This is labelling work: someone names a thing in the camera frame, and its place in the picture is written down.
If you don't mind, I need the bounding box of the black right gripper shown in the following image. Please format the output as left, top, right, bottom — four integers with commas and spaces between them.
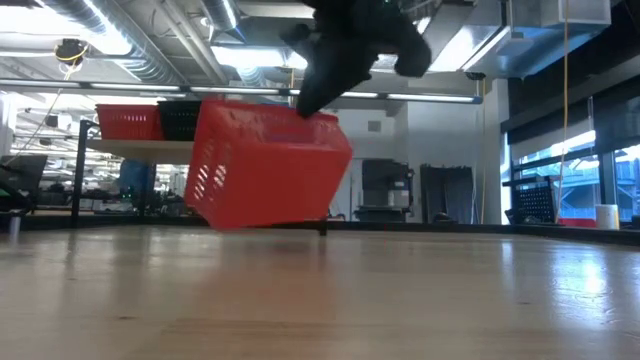
280, 0, 432, 119

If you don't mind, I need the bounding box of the light wooden shelf board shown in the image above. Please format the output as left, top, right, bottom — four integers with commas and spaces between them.
85, 138, 197, 165

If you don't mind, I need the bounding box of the black shelf leg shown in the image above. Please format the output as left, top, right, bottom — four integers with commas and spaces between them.
140, 162, 157, 221

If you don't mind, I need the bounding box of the black cabinet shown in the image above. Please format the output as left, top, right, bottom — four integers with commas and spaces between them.
361, 158, 416, 222
419, 163, 474, 225

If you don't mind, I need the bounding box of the black perforated panel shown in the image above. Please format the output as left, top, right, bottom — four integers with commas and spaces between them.
502, 175, 557, 225

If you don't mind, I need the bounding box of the white cylinder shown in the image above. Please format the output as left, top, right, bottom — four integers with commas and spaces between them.
594, 203, 621, 231

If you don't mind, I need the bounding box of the silver round air duct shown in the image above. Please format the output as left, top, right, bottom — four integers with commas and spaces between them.
39, 0, 181, 86
202, 0, 246, 31

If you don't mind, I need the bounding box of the silver rectangular air duct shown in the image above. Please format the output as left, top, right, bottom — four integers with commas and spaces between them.
429, 24, 569, 81

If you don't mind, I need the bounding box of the black yellow cable reel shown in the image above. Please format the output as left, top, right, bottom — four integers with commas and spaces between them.
53, 38, 90, 66

